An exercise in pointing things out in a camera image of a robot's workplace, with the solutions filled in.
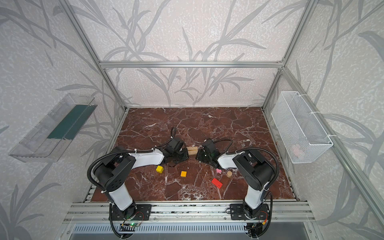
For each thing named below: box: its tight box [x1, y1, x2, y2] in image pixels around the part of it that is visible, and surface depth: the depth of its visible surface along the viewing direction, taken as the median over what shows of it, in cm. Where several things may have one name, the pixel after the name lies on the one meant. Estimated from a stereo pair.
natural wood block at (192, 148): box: [186, 146, 198, 151], surface depth 98 cm
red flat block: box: [211, 178, 223, 189], surface depth 84 cm
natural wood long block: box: [188, 150, 198, 155], surface depth 96 cm
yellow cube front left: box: [155, 165, 164, 174], surface depth 88 cm
